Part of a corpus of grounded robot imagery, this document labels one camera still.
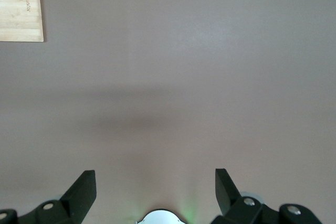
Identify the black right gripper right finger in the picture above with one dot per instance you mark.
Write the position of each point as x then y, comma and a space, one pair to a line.
233, 208

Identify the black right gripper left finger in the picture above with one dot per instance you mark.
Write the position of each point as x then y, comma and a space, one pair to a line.
76, 197

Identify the bamboo cutting board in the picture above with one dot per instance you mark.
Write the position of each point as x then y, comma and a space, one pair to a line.
18, 11

